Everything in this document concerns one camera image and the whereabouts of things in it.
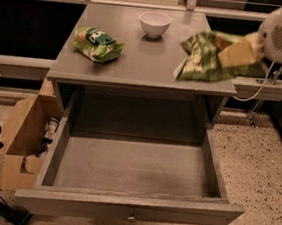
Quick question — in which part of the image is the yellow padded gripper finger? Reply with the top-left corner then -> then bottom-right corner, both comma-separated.
218,40 -> 256,68
244,32 -> 265,59

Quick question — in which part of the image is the green jalapeno chip bag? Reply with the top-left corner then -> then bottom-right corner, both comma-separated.
173,30 -> 266,83

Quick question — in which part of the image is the green chip bag dark logo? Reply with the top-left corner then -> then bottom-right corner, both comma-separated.
73,26 -> 124,63

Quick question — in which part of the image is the open grey top drawer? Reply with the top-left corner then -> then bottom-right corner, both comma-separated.
16,90 -> 244,225

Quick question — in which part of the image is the round metal drawer knob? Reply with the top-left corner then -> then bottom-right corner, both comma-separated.
127,212 -> 136,222

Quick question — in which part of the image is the white ceramic bowl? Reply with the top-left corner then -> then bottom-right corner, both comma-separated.
140,11 -> 172,38

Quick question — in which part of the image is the grey wooden cabinet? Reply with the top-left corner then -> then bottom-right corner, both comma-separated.
43,0 -> 246,132

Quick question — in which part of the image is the white bottle in box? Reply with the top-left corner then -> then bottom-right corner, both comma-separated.
44,118 -> 60,141

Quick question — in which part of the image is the open cardboard box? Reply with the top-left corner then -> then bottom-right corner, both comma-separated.
0,78 -> 63,191

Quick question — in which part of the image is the white cable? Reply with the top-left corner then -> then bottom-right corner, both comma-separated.
232,55 -> 278,106

